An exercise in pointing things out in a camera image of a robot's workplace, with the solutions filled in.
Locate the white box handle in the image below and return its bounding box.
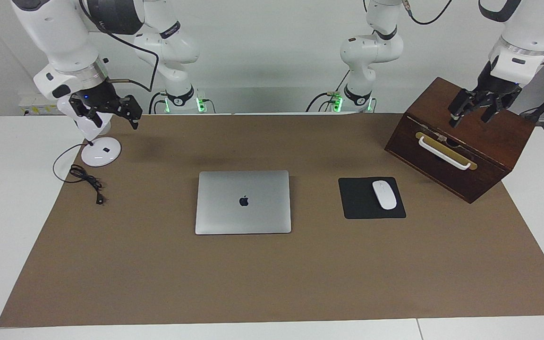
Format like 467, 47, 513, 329
417, 136, 472, 170

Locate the dark brown wooden box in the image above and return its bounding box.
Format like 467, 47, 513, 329
384, 77, 536, 204

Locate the brass box plate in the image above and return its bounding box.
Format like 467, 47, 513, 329
415, 132, 478, 171

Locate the white computer mouse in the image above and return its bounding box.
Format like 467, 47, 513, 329
372, 180, 397, 210

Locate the black left base cable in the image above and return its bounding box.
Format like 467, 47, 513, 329
306, 70, 351, 113

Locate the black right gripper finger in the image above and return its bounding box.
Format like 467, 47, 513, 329
120, 95, 143, 130
69, 94, 103, 128

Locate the brown table mat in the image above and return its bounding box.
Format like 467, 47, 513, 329
0, 113, 544, 328

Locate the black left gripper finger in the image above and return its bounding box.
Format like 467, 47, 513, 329
448, 89, 478, 129
480, 96, 509, 125

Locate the black mouse pad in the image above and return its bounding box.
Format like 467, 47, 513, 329
338, 177, 407, 220

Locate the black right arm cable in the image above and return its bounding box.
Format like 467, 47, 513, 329
79, 0, 160, 93

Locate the black right base cable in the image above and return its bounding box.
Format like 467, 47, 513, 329
148, 91, 169, 115

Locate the white yellow power strip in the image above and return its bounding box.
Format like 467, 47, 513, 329
18, 92, 62, 117

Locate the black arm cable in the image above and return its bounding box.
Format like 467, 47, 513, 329
402, 0, 453, 26
79, 0, 160, 93

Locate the white desk lamp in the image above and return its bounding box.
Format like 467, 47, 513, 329
57, 97, 122, 168

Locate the silver laptop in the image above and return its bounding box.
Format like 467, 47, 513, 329
195, 170, 292, 235

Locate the black lamp power cable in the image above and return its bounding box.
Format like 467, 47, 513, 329
53, 143, 107, 206

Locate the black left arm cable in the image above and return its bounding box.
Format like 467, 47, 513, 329
402, 0, 453, 26

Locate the black base cable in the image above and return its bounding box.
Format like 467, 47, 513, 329
306, 70, 351, 113
148, 91, 169, 115

